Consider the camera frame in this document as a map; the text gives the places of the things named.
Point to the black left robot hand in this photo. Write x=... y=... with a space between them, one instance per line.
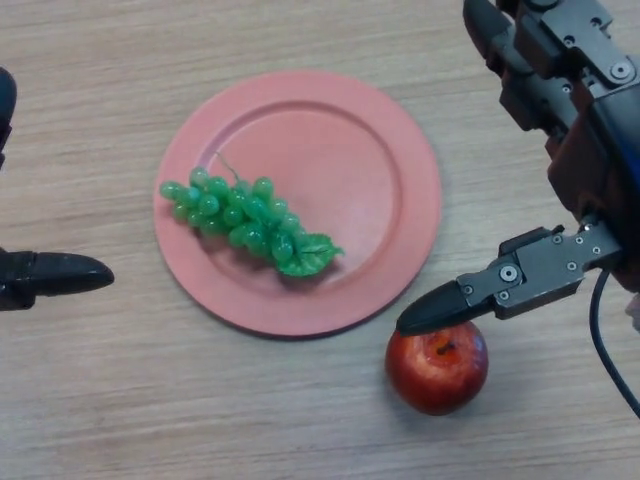
x=50 y=275

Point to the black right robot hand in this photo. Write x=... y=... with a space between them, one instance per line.
x=595 y=145

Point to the green grapes bunch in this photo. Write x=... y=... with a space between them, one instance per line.
x=240 y=210

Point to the pink round plate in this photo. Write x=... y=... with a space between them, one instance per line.
x=340 y=175

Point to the red apple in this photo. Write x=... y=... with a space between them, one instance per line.
x=435 y=380

